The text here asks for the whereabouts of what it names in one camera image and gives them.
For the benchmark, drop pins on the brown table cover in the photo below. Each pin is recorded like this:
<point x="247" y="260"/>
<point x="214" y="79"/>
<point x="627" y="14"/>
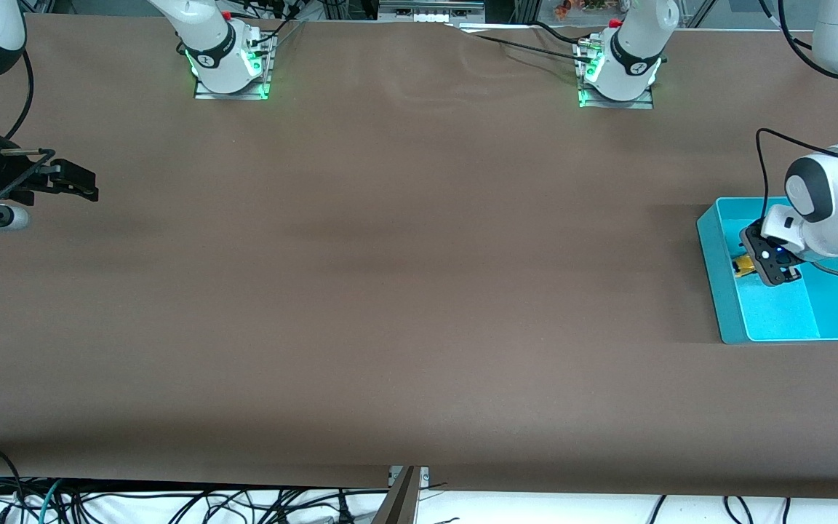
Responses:
<point x="419" y="291"/>

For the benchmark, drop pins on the silver table bracket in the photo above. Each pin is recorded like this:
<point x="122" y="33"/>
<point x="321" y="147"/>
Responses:
<point x="425" y="477"/>

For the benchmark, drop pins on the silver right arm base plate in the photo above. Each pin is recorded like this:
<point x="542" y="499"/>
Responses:
<point x="233" y="93"/>

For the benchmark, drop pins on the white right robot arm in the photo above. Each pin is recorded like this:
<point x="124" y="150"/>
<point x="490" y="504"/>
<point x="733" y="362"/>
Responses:
<point x="208" y="44"/>

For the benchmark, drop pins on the orange plastic item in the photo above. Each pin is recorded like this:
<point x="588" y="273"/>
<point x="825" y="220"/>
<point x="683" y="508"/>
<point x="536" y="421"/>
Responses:
<point x="563" y="7"/>

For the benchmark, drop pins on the grey power strip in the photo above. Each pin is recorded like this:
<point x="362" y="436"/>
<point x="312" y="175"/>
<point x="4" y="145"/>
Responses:
<point x="430" y="9"/>

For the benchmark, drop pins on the dark metal table leg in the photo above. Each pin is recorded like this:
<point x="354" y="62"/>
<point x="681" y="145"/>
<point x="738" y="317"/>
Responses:
<point x="398" y="506"/>

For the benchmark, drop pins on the yellow toy beetle car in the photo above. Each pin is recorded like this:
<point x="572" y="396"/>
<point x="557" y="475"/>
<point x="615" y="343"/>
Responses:
<point x="743" y="266"/>

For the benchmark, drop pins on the cyan plastic bin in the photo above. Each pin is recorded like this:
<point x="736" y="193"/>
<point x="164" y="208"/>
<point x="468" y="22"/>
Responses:
<point x="783" y="313"/>

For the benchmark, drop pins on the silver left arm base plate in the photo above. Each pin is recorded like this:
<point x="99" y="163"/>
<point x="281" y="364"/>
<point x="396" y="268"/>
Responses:
<point x="619" y="104"/>

